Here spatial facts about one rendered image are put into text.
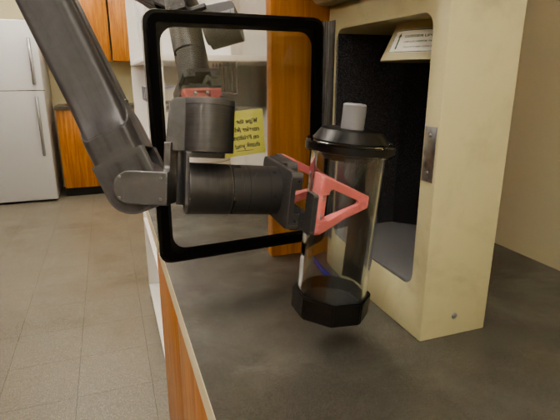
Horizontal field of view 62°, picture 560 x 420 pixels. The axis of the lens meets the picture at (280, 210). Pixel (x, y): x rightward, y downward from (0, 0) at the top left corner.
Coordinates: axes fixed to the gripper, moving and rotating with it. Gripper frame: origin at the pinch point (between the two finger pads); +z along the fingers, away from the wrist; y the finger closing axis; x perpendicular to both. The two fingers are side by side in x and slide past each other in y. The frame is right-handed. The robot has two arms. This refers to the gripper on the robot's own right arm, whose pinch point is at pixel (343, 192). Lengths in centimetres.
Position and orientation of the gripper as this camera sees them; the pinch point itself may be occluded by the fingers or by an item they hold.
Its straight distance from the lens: 59.1
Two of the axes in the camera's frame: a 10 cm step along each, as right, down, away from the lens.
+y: -3.3, -2.8, 9.0
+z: 9.4, 0.1, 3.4
